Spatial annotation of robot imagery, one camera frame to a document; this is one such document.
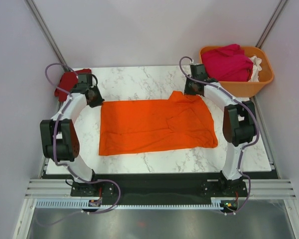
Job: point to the folded dark red shirt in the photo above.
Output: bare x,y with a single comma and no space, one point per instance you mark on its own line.
69,81

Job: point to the left aluminium corner post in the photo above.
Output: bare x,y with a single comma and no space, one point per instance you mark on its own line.
34,10

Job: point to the aluminium front rail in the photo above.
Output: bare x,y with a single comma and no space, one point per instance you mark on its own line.
261,189

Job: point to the white cloth in basket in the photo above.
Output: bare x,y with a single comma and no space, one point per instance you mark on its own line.
256,68

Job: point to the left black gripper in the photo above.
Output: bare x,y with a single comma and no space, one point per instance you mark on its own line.
99,100

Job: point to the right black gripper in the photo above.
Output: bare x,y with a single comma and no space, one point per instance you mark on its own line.
187,90

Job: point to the white slotted cable duct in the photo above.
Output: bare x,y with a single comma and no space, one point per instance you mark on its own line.
90,204

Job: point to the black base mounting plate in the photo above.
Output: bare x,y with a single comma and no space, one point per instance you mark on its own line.
160,188

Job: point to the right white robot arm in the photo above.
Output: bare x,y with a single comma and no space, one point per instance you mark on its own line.
240,128

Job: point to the orange t shirt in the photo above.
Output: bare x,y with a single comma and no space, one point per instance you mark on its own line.
179,122

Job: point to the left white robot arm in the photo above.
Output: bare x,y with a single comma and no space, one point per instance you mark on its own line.
60,141

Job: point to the magenta shirt in basket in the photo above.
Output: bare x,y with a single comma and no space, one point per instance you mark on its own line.
228,64

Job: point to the aluminium corner post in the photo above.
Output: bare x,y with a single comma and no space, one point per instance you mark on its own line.
34,10
271,23

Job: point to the right aluminium corner post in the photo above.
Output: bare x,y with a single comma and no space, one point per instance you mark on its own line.
271,23

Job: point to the orange plastic basket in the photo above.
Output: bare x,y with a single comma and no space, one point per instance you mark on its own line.
248,89

